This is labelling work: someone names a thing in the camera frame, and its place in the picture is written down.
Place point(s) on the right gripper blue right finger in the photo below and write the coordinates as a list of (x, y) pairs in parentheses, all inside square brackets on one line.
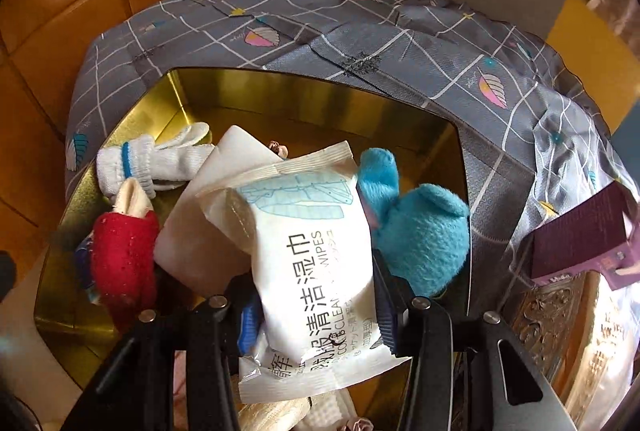
[(387, 302)]

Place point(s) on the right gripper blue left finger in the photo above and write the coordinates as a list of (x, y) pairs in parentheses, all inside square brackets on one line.
[(250, 321)]

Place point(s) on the beige mesh cloth roll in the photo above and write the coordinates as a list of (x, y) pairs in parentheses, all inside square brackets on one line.
[(283, 415)]

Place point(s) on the white cleaning wipes pack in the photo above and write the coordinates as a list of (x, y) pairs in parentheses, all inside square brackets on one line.
[(303, 225)]

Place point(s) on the red sock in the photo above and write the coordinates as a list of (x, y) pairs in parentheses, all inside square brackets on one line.
[(122, 263)]

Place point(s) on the white knitted cloth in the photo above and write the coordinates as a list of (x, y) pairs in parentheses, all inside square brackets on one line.
[(328, 412)]

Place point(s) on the blue tissue pack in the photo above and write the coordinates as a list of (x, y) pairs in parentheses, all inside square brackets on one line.
[(82, 257)]

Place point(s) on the blue plush toy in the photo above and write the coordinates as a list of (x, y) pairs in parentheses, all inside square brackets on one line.
[(423, 235)]

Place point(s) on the pink towel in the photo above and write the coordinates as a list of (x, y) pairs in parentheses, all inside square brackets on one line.
[(191, 249)]

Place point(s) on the pink satin scrunchie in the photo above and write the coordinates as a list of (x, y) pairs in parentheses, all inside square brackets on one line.
[(357, 424)]

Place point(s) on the gold metal tray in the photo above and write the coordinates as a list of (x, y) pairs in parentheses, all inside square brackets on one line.
[(244, 109)]

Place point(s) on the white blue sock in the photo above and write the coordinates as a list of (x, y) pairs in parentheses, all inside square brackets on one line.
[(155, 166)]

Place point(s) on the gold ornate tissue box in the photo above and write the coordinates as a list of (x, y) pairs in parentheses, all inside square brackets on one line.
[(583, 336)]

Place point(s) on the purple cardboard box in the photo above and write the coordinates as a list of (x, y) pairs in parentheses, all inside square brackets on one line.
[(600, 235)]

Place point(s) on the multicolour headboard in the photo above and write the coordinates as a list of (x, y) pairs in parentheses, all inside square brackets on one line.
[(607, 68)]

